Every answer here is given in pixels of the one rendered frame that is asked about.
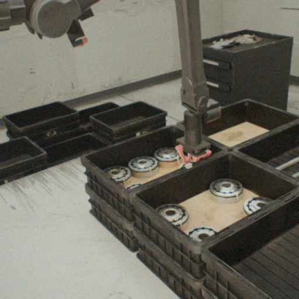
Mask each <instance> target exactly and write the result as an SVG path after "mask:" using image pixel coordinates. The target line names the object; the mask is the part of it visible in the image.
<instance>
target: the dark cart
mask: <svg viewBox="0 0 299 299"><path fill-rule="evenodd" d="M239 35H241V36H244V35H250V36H253V35H255V36H256V37H260V38H261V39H263V40H261V41H259V42H256V43H255V44H235V45H234V46H233V47H224V48H215V47H210V46H213V42H214V41H217V42H219V39H223V41H224V40H225V39H227V40H231V39H233V38H234V37H238V36H239ZM201 42H202V52H203V69H204V76H205V77H206V81H207V87H208V95H209V99H212V100H215V101H216V102H218V103H219V104H220V105H219V107H220V106H221V107H224V106H226V105H230V104H232V103H234V102H238V101H240V100H244V99H250V100H254V101H257V102H260V103H262V104H264V105H268V106H271V107H275V108H278V109H281V110H285V111H287V101H288V86H289V79H290V72H291V58H292V50H293V37H290V36H283V35H279V34H274V33H266V32H260V31H255V30H248V29H245V30H239V31H236V32H231V33H226V34H223V35H219V36H214V37H209V38H206V39H202V40H201Z"/></svg>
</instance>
